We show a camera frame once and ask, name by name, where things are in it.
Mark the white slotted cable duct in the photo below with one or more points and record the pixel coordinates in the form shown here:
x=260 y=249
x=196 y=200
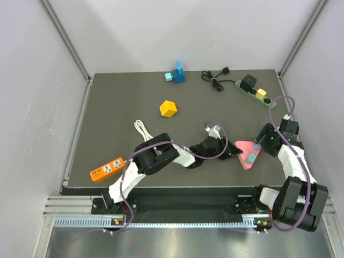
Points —
x=111 y=222

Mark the orange power strip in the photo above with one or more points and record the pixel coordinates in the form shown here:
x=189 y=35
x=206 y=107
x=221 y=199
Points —
x=107 y=170

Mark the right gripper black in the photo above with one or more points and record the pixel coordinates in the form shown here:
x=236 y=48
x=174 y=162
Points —
x=267 y=130

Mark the blue cube socket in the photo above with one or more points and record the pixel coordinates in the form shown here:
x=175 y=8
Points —
x=178 y=77

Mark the teal plug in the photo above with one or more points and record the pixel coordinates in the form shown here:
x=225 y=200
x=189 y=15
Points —
x=250 y=158
x=169 y=76

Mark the teal plug on blue cube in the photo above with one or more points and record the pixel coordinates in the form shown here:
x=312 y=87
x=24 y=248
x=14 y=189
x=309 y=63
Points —
x=169 y=76

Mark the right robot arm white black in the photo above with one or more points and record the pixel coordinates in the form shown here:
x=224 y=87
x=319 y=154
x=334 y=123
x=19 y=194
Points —
x=286 y=205

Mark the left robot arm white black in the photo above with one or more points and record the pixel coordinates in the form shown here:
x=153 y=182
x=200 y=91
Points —
x=155 y=154

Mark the light blue plug atop cube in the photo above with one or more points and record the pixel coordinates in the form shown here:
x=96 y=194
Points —
x=178 y=65

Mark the green power strip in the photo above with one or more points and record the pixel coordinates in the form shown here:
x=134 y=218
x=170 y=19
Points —
x=267 y=102

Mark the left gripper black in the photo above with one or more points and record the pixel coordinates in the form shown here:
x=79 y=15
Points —
x=231 y=150

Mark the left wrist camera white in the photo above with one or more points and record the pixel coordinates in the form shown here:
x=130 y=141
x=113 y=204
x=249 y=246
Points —
x=214 y=131

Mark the yellow cube plug adapter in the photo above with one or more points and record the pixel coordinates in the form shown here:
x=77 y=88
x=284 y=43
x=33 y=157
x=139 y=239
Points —
x=168 y=109

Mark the pink triangular socket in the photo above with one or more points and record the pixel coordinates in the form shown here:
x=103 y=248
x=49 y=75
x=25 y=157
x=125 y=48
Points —
x=246 y=146

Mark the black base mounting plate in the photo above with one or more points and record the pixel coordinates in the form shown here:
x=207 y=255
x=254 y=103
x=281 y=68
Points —
x=143 y=204

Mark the yellow plug on green strip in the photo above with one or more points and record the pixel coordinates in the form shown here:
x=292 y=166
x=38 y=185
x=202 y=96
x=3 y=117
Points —
x=260 y=93

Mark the light blue plug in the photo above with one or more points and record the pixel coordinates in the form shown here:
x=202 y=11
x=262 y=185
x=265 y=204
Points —
x=178 y=65
x=256 y=146

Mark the black cube adapter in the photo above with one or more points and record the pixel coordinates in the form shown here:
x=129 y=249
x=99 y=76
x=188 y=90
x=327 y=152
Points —
x=248 y=83

